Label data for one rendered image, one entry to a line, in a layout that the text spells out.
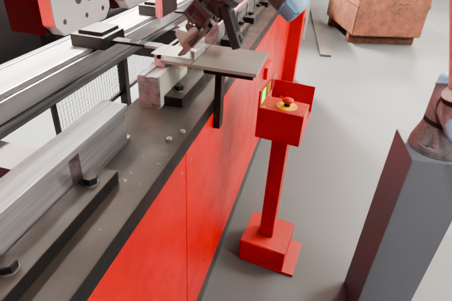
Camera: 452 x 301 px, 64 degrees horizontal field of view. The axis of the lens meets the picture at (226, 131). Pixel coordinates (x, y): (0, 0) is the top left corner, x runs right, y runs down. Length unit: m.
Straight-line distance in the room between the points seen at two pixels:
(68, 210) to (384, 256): 1.06
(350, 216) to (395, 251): 0.72
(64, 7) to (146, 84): 0.43
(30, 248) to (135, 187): 0.22
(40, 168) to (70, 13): 0.26
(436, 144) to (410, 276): 0.52
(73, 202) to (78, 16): 0.31
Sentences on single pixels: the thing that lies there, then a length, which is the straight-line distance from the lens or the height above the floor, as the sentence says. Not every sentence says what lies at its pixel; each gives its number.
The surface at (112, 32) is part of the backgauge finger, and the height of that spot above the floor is 1.02.
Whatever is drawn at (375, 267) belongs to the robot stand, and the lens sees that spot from 1.45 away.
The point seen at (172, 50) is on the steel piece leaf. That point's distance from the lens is 1.07.
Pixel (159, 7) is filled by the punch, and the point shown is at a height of 1.13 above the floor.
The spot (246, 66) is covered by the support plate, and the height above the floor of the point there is 1.00.
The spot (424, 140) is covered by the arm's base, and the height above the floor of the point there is 0.81.
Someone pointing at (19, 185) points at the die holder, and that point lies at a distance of 0.66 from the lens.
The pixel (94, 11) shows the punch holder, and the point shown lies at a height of 1.19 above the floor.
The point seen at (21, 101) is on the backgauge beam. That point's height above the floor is 0.95.
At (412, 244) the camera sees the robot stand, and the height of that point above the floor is 0.45.
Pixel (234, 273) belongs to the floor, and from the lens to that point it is 1.71.
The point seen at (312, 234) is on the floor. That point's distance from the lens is 1.92.
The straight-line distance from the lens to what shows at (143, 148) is 0.86.
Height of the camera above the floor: 1.35
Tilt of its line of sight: 31 degrees down
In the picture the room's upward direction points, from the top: 3 degrees clockwise
